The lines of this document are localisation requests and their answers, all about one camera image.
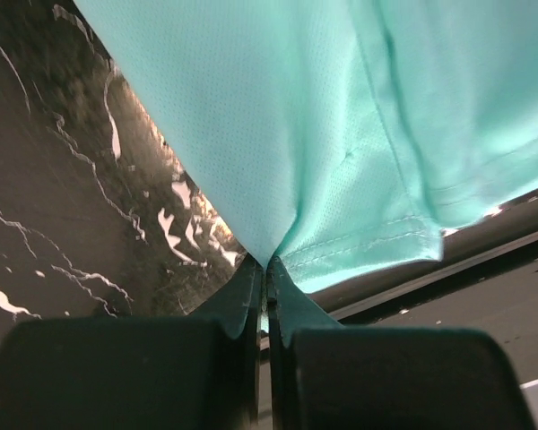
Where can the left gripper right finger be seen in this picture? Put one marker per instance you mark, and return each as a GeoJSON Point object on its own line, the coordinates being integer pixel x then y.
{"type": "Point", "coordinates": [328, 376]}

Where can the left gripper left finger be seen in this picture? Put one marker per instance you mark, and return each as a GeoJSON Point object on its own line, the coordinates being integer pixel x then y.
{"type": "Point", "coordinates": [198, 371]}

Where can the teal t shirt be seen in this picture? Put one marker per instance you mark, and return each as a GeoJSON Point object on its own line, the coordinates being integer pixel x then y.
{"type": "Point", "coordinates": [343, 137]}

